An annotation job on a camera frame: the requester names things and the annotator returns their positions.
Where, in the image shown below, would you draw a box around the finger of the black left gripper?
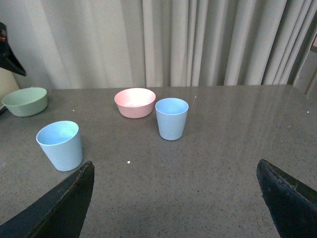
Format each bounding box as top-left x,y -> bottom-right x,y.
0,22 -> 26,76

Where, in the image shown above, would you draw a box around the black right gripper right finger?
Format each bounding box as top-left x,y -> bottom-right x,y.
257,159 -> 317,238

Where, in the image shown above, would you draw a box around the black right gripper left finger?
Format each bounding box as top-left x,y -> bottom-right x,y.
0,161 -> 95,238

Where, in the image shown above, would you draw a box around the blue cup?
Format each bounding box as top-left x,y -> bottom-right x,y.
36,120 -> 83,172
155,98 -> 189,141

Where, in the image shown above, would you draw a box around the white toaster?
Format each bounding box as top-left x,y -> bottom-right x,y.
0,68 -> 19,110

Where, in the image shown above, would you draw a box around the green bowl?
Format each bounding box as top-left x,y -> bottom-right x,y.
2,87 -> 48,117

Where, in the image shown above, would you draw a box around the grey curtain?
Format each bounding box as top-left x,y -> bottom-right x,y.
0,0 -> 317,89

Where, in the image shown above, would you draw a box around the pink bowl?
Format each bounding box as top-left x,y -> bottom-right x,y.
114,88 -> 156,119

